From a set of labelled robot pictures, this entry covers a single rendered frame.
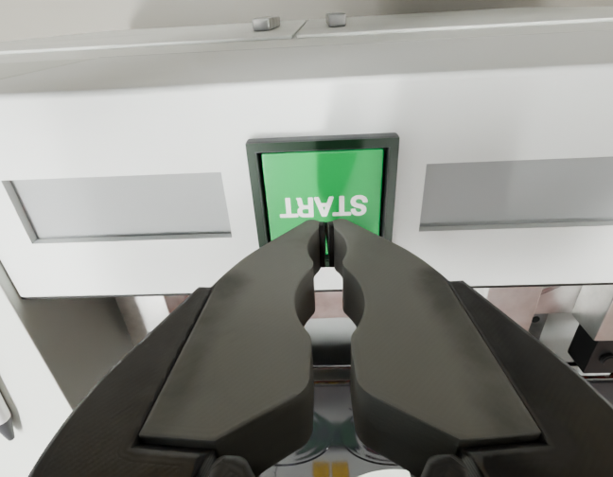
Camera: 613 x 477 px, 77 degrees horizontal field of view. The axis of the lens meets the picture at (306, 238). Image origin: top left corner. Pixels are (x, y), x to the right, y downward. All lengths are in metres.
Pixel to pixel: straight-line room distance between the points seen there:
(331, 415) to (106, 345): 0.19
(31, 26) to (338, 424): 1.20
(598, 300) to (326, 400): 0.21
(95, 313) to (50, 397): 0.05
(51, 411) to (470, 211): 0.25
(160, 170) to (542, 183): 0.15
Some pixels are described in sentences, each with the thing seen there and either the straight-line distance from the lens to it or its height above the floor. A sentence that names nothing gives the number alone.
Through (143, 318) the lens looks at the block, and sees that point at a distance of 0.29.
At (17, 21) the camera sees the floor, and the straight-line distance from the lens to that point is 1.34.
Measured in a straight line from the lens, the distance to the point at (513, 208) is 0.18.
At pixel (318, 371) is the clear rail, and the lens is 0.32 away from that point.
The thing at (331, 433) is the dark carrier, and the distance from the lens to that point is 0.38.
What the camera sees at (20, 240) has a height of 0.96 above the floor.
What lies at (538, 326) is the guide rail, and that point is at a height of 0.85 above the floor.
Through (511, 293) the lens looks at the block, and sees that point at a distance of 0.28.
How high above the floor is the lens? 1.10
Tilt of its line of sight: 59 degrees down
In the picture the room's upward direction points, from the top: 177 degrees counter-clockwise
